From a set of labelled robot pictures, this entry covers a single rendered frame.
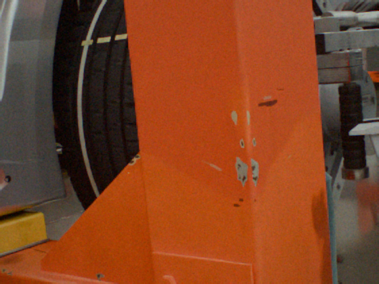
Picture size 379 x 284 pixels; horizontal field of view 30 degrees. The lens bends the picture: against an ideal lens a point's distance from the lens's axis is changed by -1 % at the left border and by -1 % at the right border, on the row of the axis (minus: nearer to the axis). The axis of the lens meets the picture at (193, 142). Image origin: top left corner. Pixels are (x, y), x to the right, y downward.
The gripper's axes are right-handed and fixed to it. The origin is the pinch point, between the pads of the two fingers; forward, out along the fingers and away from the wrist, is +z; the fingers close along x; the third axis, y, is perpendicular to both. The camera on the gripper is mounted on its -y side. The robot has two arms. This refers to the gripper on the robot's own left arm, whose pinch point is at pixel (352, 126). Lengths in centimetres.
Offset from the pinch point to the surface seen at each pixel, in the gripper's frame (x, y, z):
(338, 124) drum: 14.0, 1.2, -2.2
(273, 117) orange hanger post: -32.7, -6.0, 19.9
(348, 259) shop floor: 192, 83, -60
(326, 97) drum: 14.8, -3.9, -0.7
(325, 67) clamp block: 0.1, -9.7, 3.6
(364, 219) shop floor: 258, 83, -91
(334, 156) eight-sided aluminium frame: 46.1, 12.1, -11.1
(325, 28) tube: 0.6, -15.7, 3.0
